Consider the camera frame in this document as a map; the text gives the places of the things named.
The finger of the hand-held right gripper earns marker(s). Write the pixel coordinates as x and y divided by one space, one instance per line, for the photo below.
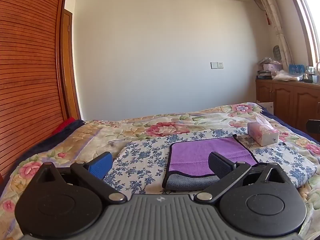
314 130

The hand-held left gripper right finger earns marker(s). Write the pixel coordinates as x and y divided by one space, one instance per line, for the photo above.
220 166

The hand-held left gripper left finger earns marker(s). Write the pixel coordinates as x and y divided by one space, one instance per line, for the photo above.
100 166

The purple and grey towel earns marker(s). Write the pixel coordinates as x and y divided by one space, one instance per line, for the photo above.
195 157

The wooden cabinet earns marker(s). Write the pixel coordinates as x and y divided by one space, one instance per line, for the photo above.
287 100

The blue floral white cloth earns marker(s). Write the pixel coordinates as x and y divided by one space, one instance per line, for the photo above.
140 160

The pink floral tissue box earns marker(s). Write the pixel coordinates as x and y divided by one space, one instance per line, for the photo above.
262 132

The red cloth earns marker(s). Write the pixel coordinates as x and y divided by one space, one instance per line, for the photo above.
63 126

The small white bottle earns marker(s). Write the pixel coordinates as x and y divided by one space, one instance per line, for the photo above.
306 76

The clear plastic bag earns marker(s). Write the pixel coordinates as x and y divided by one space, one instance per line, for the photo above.
285 76

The blue box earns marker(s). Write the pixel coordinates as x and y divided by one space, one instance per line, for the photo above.
296 69

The floral bed blanket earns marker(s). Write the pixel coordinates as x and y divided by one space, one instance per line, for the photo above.
155 127

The stack of books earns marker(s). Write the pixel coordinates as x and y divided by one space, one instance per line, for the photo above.
263 75

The dark hand fan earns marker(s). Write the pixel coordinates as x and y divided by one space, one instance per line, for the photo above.
277 55

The wooden door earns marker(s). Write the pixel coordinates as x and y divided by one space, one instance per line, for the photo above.
68 67

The patterned beige curtain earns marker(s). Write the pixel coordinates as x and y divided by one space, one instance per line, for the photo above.
277 30

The red hanging tassel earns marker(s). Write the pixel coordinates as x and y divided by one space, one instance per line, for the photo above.
268 17

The slatted wooden wardrobe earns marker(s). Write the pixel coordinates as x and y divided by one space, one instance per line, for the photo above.
27 60

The white wall socket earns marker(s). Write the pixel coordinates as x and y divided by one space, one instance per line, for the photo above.
217 65

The wooden window frame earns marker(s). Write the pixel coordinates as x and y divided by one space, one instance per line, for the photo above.
306 25

